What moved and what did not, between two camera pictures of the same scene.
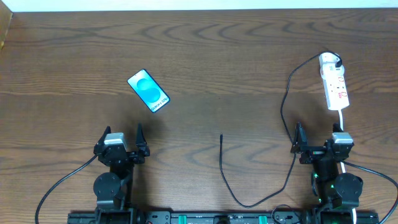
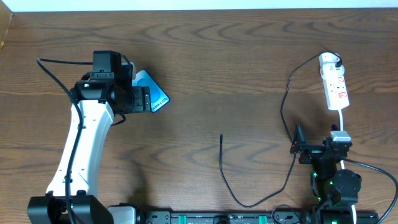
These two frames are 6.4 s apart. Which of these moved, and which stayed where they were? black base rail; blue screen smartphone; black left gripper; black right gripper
Moved: black left gripper
Stayed: black right gripper; black base rail; blue screen smartphone
